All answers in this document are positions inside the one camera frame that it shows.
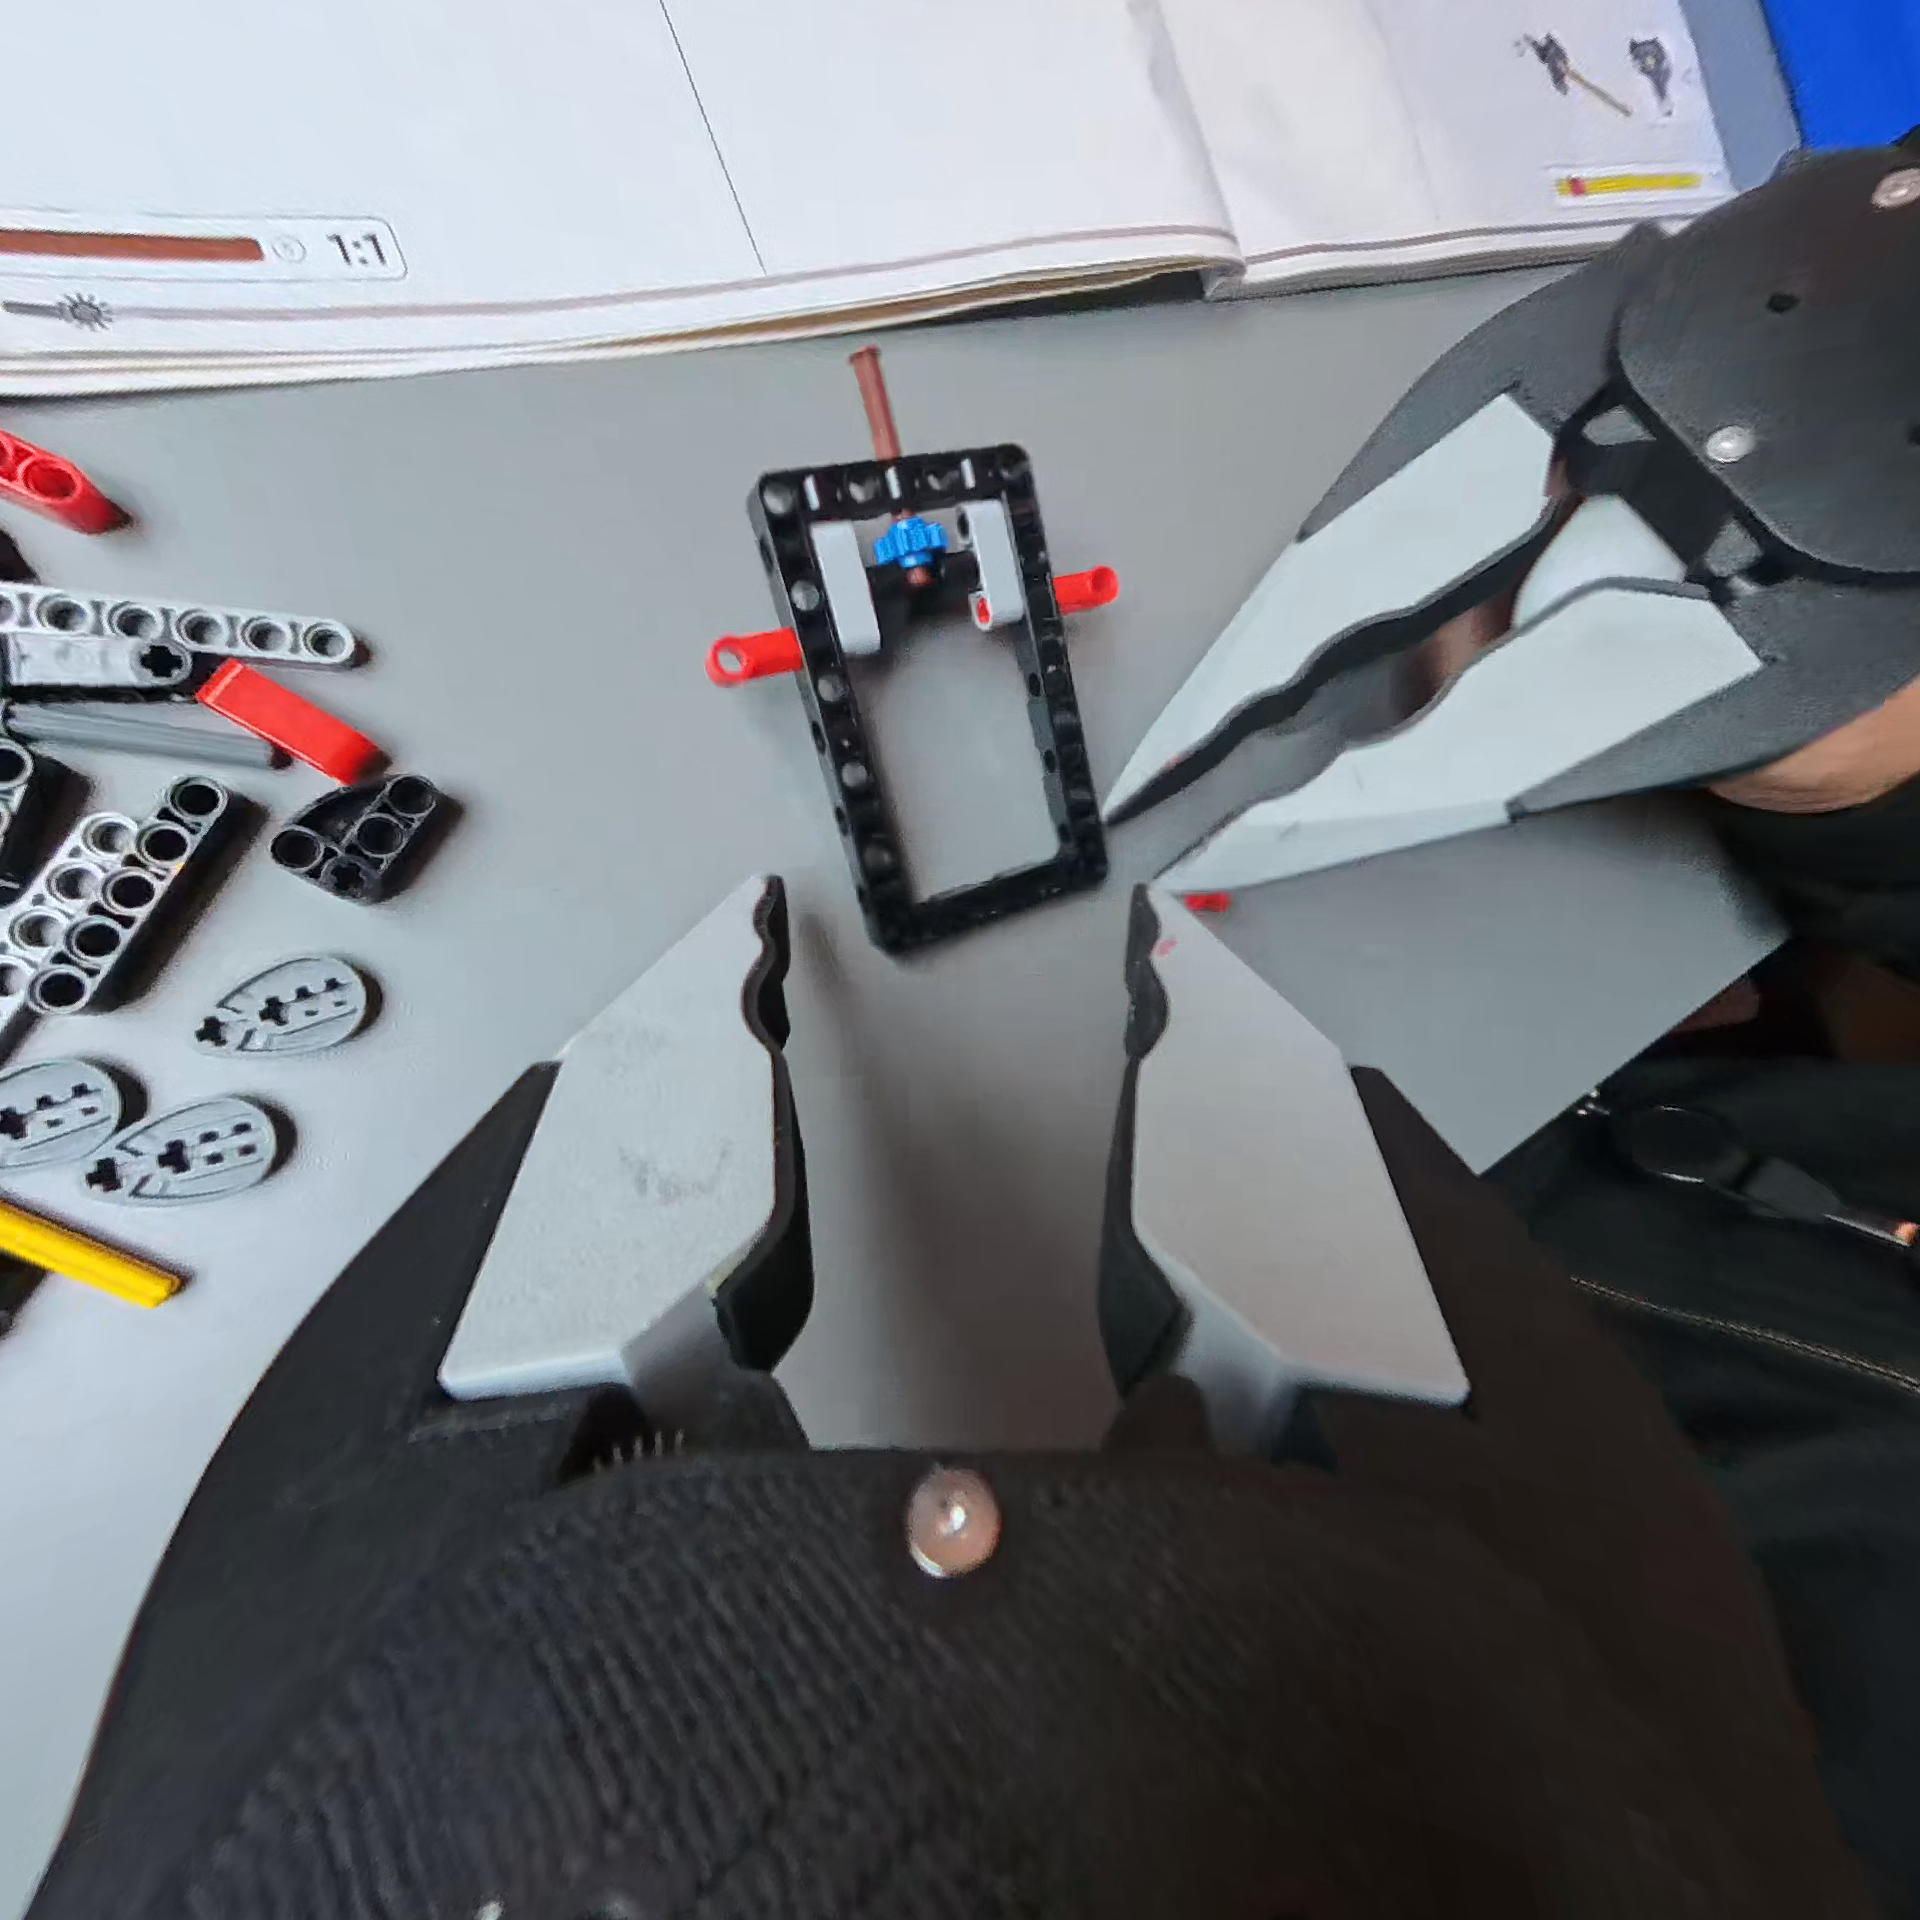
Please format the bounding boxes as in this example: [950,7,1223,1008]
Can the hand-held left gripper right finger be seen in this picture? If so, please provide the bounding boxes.
[1094,883,1471,1408]

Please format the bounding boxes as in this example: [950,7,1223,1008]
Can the lego set cardboard box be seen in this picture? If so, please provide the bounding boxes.
[1679,0,1920,190]

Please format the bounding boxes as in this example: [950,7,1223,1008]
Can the lego instruction booklet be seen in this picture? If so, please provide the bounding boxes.
[0,0,1758,401]

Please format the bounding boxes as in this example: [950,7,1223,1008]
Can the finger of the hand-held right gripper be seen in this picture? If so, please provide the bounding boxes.
[1100,393,1566,825]
[1158,492,1768,896]

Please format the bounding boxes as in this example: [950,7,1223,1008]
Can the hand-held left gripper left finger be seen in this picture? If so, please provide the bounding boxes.
[438,873,815,1396]

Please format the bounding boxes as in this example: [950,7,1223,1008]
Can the black lego frame assembly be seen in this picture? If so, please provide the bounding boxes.
[704,345,1122,959]

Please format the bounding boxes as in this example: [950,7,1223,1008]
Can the pile of loose lego pieces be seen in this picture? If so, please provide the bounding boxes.
[0,428,460,1338]

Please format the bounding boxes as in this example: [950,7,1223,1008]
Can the person's right hand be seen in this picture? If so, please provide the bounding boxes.
[1722,703,1920,817]

